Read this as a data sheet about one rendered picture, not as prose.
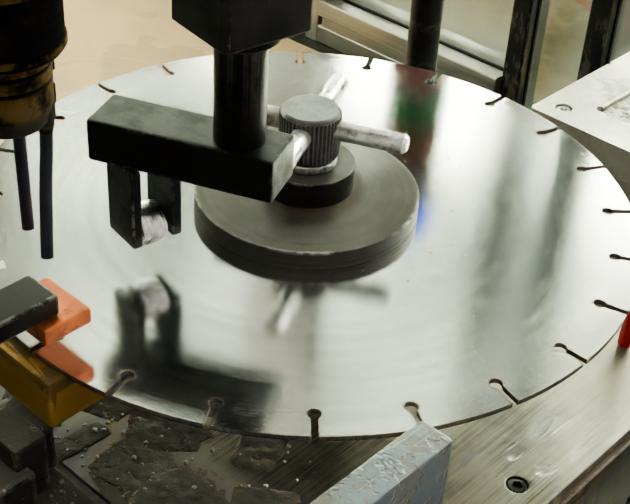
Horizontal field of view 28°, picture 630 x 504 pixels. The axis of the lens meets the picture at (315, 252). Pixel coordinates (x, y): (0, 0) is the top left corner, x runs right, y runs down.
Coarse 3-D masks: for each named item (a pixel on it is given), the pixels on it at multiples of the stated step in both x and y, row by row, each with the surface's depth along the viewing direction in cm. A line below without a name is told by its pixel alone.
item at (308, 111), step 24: (312, 96) 60; (336, 96) 62; (288, 120) 58; (312, 120) 58; (336, 120) 59; (312, 144) 59; (336, 144) 59; (360, 144) 59; (384, 144) 58; (408, 144) 59; (312, 168) 59
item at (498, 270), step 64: (192, 64) 74; (320, 64) 74; (384, 64) 75; (64, 128) 67; (384, 128) 69; (448, 128) 69; (512, 128) 69; (0, 192) 62; (64, 192) 62; (192, 192) 62; (448, 192) 64; (512, 192) 64; (576, 192) 64; (0, 256) 57; (64, 256) 58; (128, 256) 58; (192, 256) 58; (384, 256) 59; (448, 256) 59; (512, 256) 59; (576, 256) 60; (128, 320) 54; (192, 320) 54; (256, 320) 55; (320, 320) 55; (384, 320) 55; (448, 320) 55; (512, 320) 55; (576, 320) 56; (128, 384) 51; (192, 384) 51; (256, 384) 51; (320, 384) 51; (384, 384) 52; (448, 384) 52; (512, 384) 52
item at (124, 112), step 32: (224, 64) 49; (256, 64) 49; (224, 96) 50; (256, 96) 50; (96, 128) 53; (128, 128) 52; (160, 128) 52; (192, 128) 52; (224, 128) 51; (256, 128) 51; (96, 160) 54; (128, 160) 53; (160, 160) 52; (192, 160) 52; (224, 160) 51; (256, 160) 51; (288, 160) 52; (128, 192) 54; (160, 192) 56; (256, 192) 52; (128, 224) 55
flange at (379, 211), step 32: (352, 160) 61; (384, 160) 64; (224, 192) 61; (288, 192) 59; (320, 192) 59; (352, 192) 61; (384, 192) 61; (416, 192) 62; (224, 224) 59; (256, 224) 59; (288, 224) 59; (320, 224) 59; (352, 224) 59; (384, 224) 59; (256, 256) 58; (288, 256) 57; (320, 256) 57; (352, 256) 58
